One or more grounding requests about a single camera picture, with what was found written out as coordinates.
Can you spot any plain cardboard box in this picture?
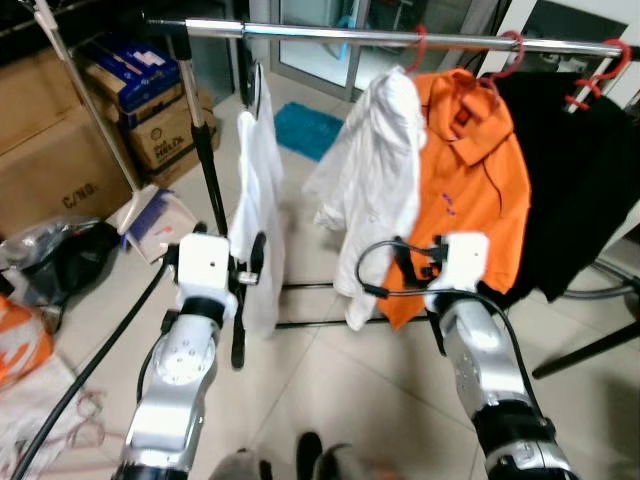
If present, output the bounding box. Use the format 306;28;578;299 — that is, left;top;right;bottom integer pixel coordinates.
0;50;86;156

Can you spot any grey right robot leg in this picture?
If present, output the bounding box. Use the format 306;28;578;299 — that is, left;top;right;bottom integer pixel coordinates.
295;430;381;480

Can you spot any orange shirt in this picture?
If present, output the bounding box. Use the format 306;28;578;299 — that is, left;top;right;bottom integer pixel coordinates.
380;68;533;331

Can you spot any red hanger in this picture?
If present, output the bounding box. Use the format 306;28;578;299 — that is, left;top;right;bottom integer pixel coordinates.
405;22;429;76
563;38;634;111
485;30;526;86

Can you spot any thin white shirt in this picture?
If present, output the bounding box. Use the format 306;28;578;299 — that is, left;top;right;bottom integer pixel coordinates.
230;70;289;339

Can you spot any black plastic bag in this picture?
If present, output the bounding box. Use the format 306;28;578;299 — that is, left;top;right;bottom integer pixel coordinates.
0;220;123;331

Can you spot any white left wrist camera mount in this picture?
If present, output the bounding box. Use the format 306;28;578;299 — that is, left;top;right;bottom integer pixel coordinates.
175;233;241;323

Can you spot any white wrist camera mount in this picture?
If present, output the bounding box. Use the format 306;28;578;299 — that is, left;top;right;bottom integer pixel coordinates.
425;233;491;296
175;233;241;323

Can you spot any orange white shopping bag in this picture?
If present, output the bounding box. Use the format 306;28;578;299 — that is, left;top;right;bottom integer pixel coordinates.
0;295;53;389

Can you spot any blue carton with white labels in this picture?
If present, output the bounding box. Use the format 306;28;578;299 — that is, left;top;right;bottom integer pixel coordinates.
78;32;196;113

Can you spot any off-white pocketed garment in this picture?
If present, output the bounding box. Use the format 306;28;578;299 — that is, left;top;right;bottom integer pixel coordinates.
303;68;426;331

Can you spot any silver dustpan handle pole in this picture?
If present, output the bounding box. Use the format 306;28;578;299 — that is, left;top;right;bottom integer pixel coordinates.
35;0;141;191

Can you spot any pink wire hanger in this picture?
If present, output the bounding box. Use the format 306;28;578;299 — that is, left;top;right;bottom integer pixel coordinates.
55;390;126;451

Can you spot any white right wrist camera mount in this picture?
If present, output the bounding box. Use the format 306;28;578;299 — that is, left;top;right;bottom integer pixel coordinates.
425;233;491;296

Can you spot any black garment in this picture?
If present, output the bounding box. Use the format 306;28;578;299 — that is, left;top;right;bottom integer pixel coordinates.
495;70;640;306

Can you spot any grey robot leg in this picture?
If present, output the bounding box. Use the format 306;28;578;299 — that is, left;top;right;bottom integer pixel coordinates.
210;448;273;480
295;430;381;480

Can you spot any cardboard box with C/NO print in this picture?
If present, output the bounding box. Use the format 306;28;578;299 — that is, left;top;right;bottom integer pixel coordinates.
0;105;136;236

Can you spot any teal floor mat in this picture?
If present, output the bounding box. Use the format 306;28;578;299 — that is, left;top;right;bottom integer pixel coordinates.
272;100;346;163

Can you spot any black clothes rack silver rail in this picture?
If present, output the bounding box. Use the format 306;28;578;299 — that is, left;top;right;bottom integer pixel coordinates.
140;15;640;373

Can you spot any cardboard box with round logo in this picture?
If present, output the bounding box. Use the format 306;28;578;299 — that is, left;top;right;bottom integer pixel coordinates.
125;85;223;186

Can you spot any grey left robot leg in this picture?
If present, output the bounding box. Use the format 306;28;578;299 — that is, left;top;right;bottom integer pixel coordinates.
210;448;273;480

